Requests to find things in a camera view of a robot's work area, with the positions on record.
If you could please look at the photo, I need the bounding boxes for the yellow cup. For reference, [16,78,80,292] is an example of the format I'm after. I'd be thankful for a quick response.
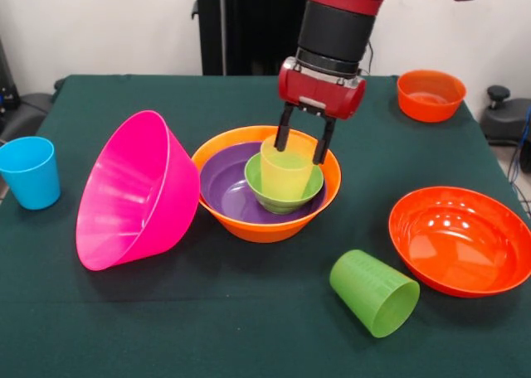
[260,134,319,201]

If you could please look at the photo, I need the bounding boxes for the dark equipment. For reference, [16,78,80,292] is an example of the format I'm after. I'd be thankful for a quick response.
[0,37,22,120]

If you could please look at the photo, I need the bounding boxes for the blue cables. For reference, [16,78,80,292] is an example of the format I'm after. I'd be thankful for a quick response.
[508,104,531,213]

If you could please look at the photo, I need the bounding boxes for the small green bowl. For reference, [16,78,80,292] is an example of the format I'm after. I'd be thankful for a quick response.
[243,151,325,216]

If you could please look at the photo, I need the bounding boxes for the black wall cable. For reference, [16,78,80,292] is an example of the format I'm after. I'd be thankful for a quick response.
[363,40,376,76]

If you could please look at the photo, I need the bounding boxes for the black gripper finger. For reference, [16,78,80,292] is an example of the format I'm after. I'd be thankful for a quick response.
[273,102,296,153]
[296,96,338,166]

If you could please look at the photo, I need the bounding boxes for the wide red-orange bowl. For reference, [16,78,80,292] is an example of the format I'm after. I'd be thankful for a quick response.
[387,186,531,299]

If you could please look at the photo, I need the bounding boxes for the purple bowl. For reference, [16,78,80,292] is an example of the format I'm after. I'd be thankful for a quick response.
[199,141,329,225]

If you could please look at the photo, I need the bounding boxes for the black stand base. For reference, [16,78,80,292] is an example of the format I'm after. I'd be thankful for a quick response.
[480,85,531,148]
[0,91,55,147]

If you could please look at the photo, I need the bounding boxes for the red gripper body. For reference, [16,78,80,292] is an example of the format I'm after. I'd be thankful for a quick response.
[276,56,368,121]

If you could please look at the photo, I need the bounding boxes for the dark green tablecloth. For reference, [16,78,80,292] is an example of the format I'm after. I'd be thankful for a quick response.
[0,74,531,378]

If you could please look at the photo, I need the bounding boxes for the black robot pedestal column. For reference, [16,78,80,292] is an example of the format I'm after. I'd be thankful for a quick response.
[191,0,312,77]

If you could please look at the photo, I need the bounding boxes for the large pink bowl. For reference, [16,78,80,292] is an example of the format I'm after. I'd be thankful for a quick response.
[75,109,202,272]

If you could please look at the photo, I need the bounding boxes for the small orange bowl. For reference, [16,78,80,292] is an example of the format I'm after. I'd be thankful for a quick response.
[397,69,468,124]

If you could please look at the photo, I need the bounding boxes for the blue cup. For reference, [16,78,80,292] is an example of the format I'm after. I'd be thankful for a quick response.
[0,136,61,211]

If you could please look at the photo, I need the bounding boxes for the green cup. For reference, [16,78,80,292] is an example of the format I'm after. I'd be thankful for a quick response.
[329,249,421,339]

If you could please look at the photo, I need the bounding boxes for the large orange bowl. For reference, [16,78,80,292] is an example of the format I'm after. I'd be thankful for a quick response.
[191,124,343,244]

